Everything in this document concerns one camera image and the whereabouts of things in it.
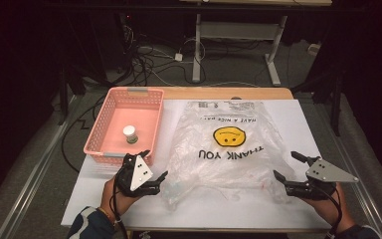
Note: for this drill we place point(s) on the person's left hand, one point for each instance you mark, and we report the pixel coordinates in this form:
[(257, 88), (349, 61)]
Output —
[(109, 199)]

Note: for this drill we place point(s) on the white metal desk frame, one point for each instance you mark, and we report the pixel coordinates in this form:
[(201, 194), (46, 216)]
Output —
[(238, 30)]

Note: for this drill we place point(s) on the white power adapter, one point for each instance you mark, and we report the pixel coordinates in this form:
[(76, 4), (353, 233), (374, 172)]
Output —
[(178, 57)]

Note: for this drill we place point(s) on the clear plastic smiley bag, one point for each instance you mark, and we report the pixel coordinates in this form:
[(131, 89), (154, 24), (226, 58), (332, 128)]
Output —
[(229, 166)]

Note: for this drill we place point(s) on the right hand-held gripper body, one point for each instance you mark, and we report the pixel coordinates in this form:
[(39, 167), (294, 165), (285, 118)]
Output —
[(325, 172)]

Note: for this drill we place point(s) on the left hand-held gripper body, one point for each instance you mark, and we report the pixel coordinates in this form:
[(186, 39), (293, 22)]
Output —
[(126, 177)]

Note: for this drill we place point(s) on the person's right hand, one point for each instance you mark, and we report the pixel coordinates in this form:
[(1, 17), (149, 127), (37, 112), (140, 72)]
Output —
[(331, 209)]

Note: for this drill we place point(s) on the pink perforated plastic basket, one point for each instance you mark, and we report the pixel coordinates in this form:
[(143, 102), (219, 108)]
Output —
[(122, 116)]

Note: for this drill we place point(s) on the white table mat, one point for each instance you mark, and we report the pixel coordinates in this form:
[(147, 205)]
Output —
[(295, 126)]

